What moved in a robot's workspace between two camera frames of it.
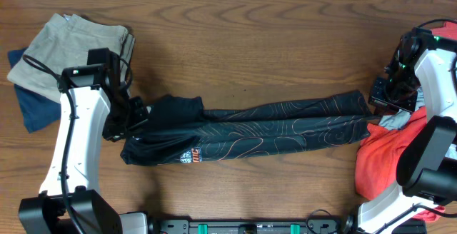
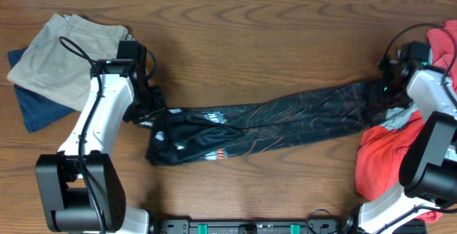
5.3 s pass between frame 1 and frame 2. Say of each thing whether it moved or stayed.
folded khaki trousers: stayed
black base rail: stayed
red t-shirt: stayed
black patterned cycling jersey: moved
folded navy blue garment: stayed
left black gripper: moved
